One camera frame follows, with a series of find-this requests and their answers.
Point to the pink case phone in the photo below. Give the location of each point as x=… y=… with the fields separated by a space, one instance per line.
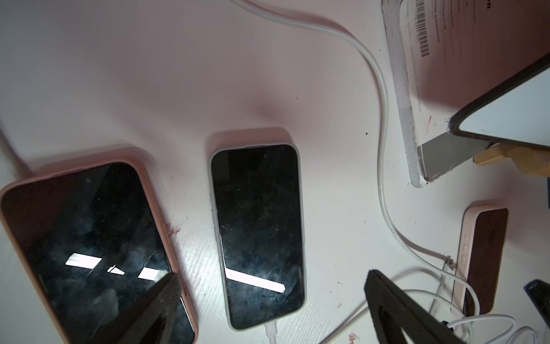
x=93 y=241

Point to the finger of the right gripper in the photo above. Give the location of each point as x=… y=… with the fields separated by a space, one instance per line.
x=539 y=293

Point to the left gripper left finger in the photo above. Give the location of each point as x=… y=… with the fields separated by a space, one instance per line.
x=150 y=319

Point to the white board on easel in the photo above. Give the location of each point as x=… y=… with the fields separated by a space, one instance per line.
x=514 y=112

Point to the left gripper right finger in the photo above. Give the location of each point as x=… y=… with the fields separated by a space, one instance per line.
x=395 y=315

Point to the light case phone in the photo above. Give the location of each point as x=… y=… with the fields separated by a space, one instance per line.
x=257 y=212

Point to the wooden easel stand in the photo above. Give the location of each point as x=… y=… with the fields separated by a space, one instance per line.
x=529 y=161

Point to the white flat box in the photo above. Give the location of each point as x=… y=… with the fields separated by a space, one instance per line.
x=446 y=54

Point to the beige case phone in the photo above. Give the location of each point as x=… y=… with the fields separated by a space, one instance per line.
x=480 y=251

